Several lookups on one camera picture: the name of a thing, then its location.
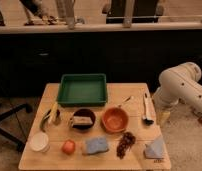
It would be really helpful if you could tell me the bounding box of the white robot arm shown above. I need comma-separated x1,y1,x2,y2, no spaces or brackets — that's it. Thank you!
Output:
153,62,202,113

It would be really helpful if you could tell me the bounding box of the green plastic tray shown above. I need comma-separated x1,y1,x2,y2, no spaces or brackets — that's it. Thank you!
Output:
57,74,108,107

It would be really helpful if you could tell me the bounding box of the wooden spoon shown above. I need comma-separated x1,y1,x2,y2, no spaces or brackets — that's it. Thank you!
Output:
118,96,134,107

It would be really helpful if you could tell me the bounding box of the dark brown bowl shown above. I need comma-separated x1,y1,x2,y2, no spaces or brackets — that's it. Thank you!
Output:
70,109,96,130

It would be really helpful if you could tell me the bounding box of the orange bowl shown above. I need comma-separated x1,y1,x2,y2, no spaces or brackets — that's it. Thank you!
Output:
101,107,129,133

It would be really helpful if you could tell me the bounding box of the banana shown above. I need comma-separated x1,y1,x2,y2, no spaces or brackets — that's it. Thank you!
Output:
48,102,58,124

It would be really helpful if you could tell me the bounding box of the wooden table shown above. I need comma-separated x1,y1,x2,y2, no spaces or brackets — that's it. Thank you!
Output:
19,83,171,171

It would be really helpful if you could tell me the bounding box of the blue sponge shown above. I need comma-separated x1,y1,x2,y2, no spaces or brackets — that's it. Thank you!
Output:
83,137,109,155

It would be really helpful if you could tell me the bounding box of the dark grape bunch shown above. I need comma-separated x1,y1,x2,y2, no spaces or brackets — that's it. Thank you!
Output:
116,132,136,159

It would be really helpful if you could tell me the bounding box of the red apple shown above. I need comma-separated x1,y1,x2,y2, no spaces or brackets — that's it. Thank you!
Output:
61,140,76,155

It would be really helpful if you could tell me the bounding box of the light blue folded cloth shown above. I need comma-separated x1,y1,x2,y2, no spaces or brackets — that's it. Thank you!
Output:
144,136,164,159

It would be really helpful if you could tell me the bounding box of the white cup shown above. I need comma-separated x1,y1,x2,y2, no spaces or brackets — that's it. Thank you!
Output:
29,132,49,152

